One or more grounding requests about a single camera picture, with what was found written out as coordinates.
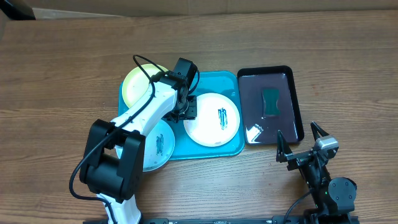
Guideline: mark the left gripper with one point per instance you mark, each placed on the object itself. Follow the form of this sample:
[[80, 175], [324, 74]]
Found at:
[[191, 113]]

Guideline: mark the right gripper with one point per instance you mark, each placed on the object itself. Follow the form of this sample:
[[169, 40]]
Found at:
[[283, 150]]

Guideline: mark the white plate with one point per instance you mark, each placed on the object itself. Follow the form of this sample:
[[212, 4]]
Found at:
[[217, 120]]

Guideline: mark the green scrubbing sponge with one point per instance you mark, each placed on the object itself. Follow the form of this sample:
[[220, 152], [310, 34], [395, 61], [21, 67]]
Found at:
[[270, 98]]

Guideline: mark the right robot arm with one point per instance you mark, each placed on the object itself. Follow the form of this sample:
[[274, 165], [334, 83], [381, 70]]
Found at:
[[333, 197]]

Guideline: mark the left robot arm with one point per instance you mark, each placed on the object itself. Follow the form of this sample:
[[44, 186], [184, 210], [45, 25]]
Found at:
[[113, 160]]

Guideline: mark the teal plastic tray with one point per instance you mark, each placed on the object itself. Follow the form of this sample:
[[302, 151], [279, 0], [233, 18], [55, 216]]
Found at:
[[221, 82]]

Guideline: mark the black plastic tray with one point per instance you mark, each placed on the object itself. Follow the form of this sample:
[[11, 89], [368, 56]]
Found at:
[[260, 130]]

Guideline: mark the light blue plate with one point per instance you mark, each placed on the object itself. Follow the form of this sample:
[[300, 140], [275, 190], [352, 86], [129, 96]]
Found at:
[[148, 153]]

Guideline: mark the yellow-rimmed plate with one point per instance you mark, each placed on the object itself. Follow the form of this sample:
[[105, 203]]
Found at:
[[134, 86]]

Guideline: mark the cardboard backdrop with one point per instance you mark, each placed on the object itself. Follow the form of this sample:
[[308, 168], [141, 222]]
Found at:
[[131, 8]]

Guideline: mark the black object top-left corner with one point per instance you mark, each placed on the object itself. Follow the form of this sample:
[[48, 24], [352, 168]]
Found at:
[[17, 10]]

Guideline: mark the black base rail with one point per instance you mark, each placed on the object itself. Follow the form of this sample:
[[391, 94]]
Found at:
[[273, 220]]

